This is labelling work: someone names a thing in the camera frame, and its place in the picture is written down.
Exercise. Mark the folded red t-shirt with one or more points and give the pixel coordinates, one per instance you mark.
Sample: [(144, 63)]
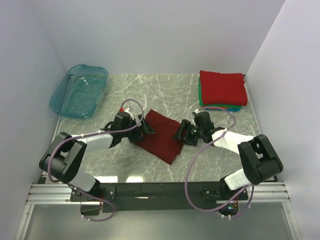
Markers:
[(222, 88)]

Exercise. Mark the blue transparent plastic bin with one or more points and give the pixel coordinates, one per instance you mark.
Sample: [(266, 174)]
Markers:
[(80, 91)]

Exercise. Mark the folded orange t-shirt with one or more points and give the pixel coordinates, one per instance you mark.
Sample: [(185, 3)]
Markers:
[(214, 107)]

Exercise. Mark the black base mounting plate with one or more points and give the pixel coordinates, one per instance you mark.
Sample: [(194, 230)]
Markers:
[(145, 196)]

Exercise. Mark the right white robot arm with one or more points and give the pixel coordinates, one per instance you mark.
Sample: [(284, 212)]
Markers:
[(258, 157)]

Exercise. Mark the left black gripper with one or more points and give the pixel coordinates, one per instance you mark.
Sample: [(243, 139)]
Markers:
[(142, 130)]

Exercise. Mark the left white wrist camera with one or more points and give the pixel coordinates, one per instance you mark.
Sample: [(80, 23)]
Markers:
[(129, 110)]

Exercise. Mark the aluminium frame rail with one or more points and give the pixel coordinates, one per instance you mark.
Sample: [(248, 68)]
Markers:
[(60, 194)]

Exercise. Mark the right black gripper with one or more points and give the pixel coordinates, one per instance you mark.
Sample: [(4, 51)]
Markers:
[(186, 125)]

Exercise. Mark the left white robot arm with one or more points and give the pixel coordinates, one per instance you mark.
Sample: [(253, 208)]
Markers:
[(62, 160)]

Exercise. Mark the dark red t-shirt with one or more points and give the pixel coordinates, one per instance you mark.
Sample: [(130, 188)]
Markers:
[(161, 143)]

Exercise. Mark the folded blue t-shirt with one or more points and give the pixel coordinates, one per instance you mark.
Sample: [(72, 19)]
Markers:
[(223, 109)]

